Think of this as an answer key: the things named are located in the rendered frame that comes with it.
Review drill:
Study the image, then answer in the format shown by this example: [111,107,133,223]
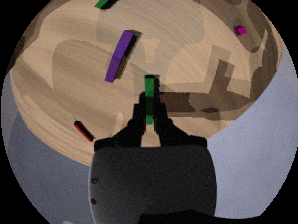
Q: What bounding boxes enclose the small magenta block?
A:
[233,25,247,35]

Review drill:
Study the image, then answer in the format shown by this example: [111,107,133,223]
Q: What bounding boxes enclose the purple rod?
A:
[105,30,135,83]

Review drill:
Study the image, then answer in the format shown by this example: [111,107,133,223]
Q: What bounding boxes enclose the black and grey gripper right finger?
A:
[153,93,207,148]

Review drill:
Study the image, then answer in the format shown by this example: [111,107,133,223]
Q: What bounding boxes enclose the red rod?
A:
[74,121,94,142]

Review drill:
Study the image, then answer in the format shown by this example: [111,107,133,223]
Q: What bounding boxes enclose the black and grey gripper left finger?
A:
[94,94,146,152]

